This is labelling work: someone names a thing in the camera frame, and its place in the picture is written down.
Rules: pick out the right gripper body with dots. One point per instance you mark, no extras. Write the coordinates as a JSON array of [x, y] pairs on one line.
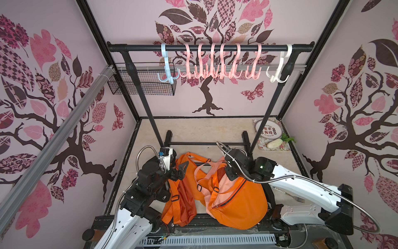
[[233, 169]]

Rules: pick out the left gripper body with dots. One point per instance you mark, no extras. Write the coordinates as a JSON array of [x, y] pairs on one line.
[[172, 175]]

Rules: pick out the salmon pink sling bag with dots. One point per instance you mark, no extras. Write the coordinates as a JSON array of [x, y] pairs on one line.
[[213, 184]]

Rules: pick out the bright orange sling bag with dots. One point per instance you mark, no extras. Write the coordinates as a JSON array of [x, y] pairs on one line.
[[244, 209]]

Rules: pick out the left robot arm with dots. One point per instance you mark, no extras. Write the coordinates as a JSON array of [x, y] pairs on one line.
[[134, 218]]

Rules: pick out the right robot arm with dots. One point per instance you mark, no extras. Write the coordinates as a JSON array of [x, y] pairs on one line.
[[331, 206]]

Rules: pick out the orange flat bag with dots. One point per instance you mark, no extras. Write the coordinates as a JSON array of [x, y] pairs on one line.
[[189, 162]]

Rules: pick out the pink plastic hook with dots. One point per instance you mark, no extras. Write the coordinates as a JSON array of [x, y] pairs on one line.
[[223, 67], [210, 69], [252, 74], [199, 70], [233, 72], [187, 74]]

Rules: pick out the pink plastic hook rightmost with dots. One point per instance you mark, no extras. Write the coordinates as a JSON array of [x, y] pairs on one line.
[[252, 74]]

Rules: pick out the white plastic hook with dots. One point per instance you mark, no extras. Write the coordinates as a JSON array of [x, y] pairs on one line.
[[283, 55]]

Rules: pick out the light blue plastic hook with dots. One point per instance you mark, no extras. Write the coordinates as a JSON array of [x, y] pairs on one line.
[[169, 77]]

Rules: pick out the dark orange backpack left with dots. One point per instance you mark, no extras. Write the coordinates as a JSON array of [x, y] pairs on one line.
[[181, 208]]

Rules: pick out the white toy radish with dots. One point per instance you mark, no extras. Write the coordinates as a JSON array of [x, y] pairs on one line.
[[275, 144]]

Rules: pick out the white round printed plate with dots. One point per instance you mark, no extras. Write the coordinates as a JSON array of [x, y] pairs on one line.
[[272, 130]]

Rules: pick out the metal fork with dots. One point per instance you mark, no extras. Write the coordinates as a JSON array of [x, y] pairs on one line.
[[296, 198]]

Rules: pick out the black clothes rack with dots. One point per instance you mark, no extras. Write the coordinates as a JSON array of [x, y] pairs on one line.
[[293, 50]]

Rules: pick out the white slotted cable duct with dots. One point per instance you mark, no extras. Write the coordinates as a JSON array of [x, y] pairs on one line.
[[208, 240]]

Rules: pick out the black wire basket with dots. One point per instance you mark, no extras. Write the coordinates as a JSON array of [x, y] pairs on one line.
[[121, 83]]

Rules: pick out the grey aluminium rail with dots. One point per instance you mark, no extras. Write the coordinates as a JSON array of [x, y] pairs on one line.
[[18, 194]]

